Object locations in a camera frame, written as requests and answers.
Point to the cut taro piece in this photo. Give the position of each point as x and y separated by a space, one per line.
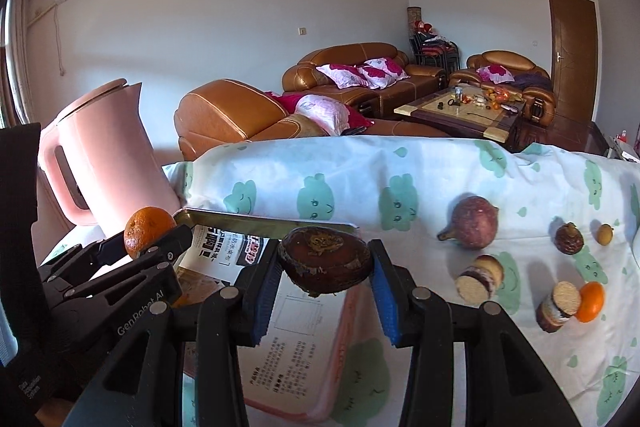
472 289

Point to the brown leather three-seat sofa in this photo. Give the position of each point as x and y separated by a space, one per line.
350 52

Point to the wooden coffee table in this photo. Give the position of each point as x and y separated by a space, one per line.
450 114

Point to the air conditioner pipe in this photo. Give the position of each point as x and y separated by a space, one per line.
60 42

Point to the round dark brown water chestnut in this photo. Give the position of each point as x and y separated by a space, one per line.
569 238

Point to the brown wooden door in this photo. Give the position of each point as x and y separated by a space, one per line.
572 57

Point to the orange mandarin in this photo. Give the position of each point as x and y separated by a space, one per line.
147 227
591 302

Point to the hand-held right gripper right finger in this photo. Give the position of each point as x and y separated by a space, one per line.
386 302

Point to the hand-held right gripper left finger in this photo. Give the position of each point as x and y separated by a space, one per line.
262 302

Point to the beige curtain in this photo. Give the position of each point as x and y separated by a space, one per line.
20 57

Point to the tall patterned floor vase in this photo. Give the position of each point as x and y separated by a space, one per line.
414 19

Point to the metal cup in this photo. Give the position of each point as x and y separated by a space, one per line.
458 93

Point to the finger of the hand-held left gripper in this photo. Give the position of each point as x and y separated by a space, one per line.
165 248
102 249

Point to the pink electric kettle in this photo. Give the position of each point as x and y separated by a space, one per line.
105 157

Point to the pink tin box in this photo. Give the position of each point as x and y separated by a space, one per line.
260 223

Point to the magenta floral pillow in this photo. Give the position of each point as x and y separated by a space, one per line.
340 76
377 77
390 66
494 73

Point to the tan longan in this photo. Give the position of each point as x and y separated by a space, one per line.
605 234

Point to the purple blanket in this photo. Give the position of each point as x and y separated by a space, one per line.
532 82

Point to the purple passion fruit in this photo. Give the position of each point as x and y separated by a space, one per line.
472 222

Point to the red plush toy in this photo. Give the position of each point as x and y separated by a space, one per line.
424 27

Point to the brown leather armchair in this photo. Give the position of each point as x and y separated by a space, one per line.
225 112
500 57

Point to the white cloud print tablecloth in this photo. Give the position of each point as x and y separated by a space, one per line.
425 167

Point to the red cloth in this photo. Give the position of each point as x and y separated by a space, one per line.
289 100

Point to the pile of small oranges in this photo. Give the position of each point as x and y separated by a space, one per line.
497 96

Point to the printed paper sheet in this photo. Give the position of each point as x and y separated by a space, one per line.
300 357

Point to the pink white floral pillow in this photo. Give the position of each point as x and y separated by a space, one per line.
322 111

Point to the stacked dark chairs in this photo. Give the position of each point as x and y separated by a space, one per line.
435 52

